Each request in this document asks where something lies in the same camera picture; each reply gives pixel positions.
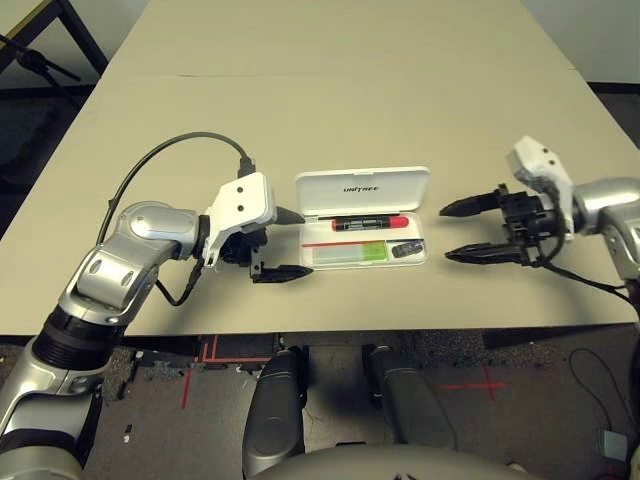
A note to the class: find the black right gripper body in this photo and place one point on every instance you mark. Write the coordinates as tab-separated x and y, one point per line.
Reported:
530	220

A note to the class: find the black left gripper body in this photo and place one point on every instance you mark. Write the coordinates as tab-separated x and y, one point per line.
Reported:
242	247

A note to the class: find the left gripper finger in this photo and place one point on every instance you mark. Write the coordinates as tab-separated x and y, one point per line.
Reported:
289	217
285	275

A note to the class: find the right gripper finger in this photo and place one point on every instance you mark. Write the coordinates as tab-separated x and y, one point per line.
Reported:
472	205
485	254

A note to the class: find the white plastic pencil case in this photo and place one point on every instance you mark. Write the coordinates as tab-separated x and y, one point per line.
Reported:
360	192

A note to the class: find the small dark eraser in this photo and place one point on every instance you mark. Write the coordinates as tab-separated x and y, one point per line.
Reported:
407	249

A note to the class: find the black marker with red cap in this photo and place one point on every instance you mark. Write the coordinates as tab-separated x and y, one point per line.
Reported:
370	223

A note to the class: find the green and white stationery stick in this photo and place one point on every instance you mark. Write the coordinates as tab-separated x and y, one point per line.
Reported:
372	252

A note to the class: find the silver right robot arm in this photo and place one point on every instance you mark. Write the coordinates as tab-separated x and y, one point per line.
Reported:
605	200

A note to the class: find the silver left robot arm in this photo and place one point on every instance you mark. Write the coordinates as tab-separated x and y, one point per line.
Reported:
145	235

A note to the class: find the red floor tape lines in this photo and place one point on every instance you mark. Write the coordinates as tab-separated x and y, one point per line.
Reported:
215	347

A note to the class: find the grey robot left leg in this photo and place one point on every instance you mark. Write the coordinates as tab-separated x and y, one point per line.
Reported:
275	410

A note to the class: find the white shoe toe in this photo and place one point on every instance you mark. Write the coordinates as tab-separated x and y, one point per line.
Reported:
516	467

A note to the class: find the grey robot torso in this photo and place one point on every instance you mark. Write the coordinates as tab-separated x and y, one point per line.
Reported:
390	465

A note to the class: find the small grey floor box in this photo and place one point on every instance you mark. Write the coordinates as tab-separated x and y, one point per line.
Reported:
612	445

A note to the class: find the black tripod stand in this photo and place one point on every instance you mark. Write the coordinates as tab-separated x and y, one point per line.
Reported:
27	60

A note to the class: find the black framed side table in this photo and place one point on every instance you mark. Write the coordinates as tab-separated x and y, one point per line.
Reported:
15	12

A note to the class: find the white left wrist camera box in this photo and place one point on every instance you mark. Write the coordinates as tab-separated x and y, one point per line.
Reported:
245	200

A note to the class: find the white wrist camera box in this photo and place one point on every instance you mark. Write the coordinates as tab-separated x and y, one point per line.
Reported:
537	160
245	200

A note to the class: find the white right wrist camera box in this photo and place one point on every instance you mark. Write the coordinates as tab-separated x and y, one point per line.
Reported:
537	160

